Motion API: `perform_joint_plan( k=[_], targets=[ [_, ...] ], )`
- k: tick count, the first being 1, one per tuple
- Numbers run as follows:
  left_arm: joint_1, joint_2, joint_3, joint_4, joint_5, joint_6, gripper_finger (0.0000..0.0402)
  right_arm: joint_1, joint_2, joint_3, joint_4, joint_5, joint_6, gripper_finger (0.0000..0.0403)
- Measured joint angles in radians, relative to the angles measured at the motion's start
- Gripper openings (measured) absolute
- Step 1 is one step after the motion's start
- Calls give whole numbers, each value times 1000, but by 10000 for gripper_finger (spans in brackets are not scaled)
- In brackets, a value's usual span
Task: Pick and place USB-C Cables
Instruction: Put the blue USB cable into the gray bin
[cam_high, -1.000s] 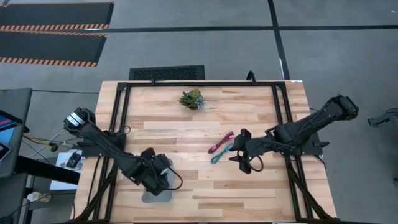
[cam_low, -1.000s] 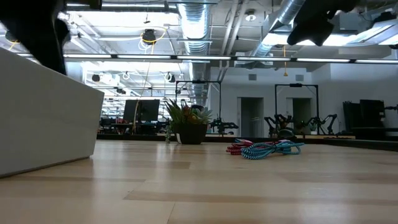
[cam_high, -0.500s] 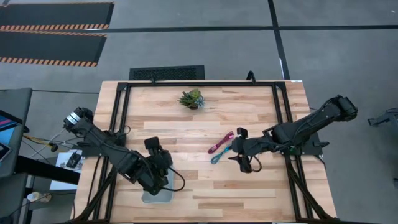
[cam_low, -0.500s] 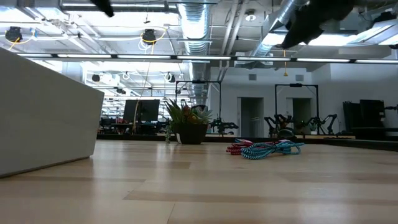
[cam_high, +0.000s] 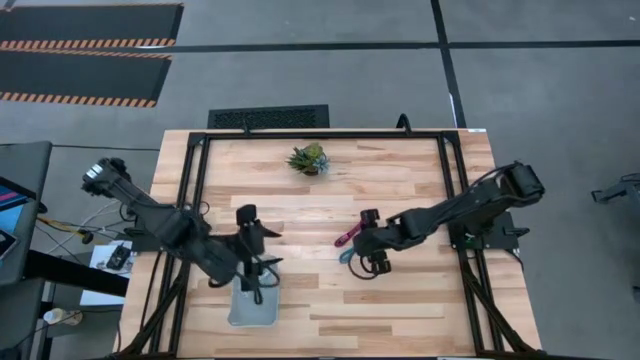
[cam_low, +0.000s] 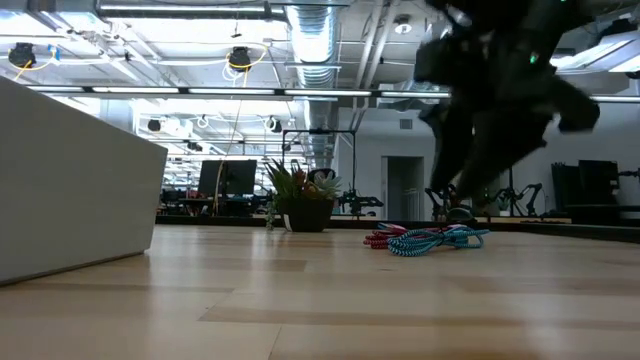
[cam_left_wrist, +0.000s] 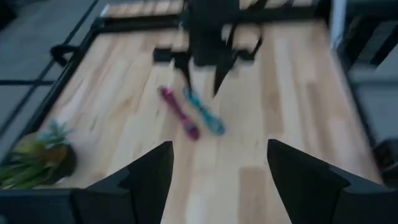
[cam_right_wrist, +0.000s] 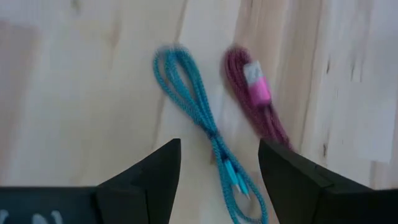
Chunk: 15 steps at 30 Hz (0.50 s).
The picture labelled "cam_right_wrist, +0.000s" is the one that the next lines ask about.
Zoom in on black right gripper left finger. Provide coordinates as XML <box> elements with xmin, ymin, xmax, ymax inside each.
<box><xmin>94</xmin><ymin>138</ymin><xmax>182</xmax><ymax>224</ymax></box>

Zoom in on teal braided USB-C cable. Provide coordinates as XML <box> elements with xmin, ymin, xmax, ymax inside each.
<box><xmin>151</xmin><ymin>44</ymin><xmax>270</xmax><ymax>224</ymax></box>

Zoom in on pink braided USB-C cable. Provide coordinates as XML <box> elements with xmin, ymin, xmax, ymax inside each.
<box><xmin>223</xmin><ymin>44</ymin><xmax>294</xmax><ymax>151</ymax></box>

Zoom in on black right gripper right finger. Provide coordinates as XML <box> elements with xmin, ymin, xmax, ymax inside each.
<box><xmin>257</xmin><ymin>138</ymin><xmax>376</xmax><ymax>224</ymax></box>

